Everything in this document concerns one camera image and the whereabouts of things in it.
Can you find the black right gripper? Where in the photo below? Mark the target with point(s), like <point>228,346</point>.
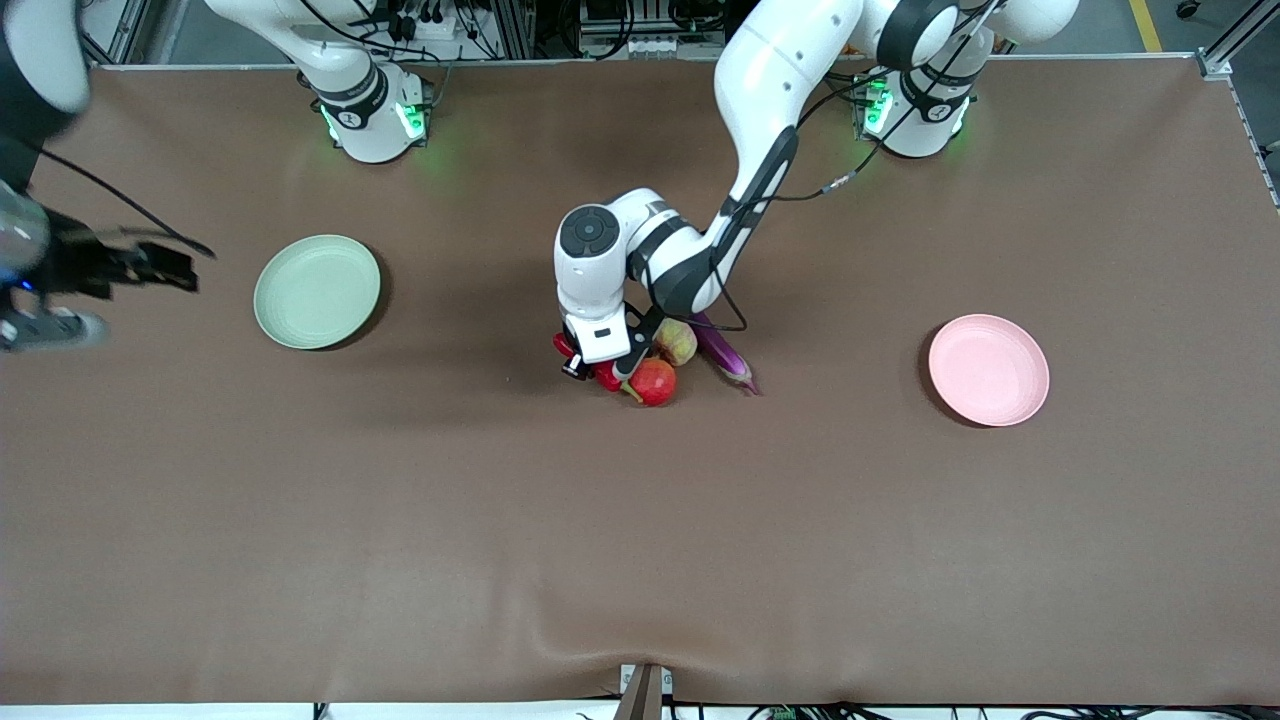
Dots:
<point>78,265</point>

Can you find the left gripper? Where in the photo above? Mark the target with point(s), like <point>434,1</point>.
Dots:
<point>579,368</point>

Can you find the red chili pepper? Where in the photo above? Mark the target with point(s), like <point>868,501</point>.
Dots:
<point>607,378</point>

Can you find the red round apple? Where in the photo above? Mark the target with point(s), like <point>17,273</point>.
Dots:
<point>655,383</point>

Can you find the yellow pink peach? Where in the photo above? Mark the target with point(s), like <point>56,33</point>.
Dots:
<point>678,343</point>

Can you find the long purple eggplant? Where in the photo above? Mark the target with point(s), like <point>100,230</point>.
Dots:
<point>725,355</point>

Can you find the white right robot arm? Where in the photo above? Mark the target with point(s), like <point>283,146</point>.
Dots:
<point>365,125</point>

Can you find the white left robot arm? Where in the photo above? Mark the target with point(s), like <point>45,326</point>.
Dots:
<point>770,70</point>

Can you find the pale green round plate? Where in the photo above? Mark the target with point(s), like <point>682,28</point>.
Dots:
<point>317,292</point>

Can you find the brown table cover sheet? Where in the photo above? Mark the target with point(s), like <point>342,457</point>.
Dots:
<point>640,520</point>

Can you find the grey metal equipment rack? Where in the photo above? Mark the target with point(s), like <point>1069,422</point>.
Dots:
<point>650,45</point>

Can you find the pink round plate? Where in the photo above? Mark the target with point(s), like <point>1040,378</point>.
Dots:
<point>988,370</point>

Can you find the black caster wheel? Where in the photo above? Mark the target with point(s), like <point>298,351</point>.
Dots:
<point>1187,8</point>

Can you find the aluminium frame post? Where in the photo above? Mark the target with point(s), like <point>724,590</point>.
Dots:
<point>1235,40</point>
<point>130,30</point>

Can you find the metal table edge bracket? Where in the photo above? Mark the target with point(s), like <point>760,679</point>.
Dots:
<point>645,695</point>

